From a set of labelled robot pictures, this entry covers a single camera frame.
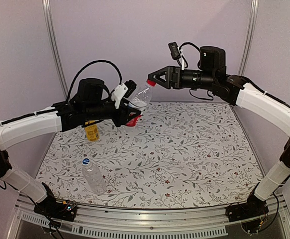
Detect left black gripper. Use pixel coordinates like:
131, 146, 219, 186
85, 100, 142, 127

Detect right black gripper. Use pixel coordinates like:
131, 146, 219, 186
148, 65, 216, 90

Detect clear bottle red label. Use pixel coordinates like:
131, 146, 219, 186
125, 83, 154, 127

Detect yellow juice bottle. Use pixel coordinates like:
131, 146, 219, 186
85, 120, 100, 142

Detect red bottle cap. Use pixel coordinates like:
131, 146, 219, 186
146, 79, 156, 87

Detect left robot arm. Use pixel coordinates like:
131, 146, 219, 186
0, 78, 141, 216

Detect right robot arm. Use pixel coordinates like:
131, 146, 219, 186
148, 46, 290, 217

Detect clear bottle blue cap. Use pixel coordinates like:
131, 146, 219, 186
82, 158, 106, 195

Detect floral table mat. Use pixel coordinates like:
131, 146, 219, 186
36, 103, 263, 209

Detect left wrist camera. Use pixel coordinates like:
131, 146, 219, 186
110, 80, 137, 109

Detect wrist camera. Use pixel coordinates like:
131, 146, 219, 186
110, 80, 137, 109
168, 42, 188, 70

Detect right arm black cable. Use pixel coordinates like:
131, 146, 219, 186
178, 42, 217, 100

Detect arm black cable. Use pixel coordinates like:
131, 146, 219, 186
178, 42, 217, 100
65, 59, 123, 103

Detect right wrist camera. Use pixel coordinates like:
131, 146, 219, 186
168, 42, 188, 70

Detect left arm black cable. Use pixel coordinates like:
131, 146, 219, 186
65, 59, 123, 103

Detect front aluminium rail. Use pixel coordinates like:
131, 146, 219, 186
7, 194, 290, 239

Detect right aluminium frame post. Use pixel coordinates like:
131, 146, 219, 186
238, 0, 259, 75

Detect aluminium frame post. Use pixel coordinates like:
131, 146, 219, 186
238, 0, 259, 75
42, 0, 68, 98

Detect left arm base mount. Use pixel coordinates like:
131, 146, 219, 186
34, 183, 77, 222

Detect left aluminium frame post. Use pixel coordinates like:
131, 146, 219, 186
42, 0, 68, 98

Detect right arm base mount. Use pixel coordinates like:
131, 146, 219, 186
225, 195, 269, 222

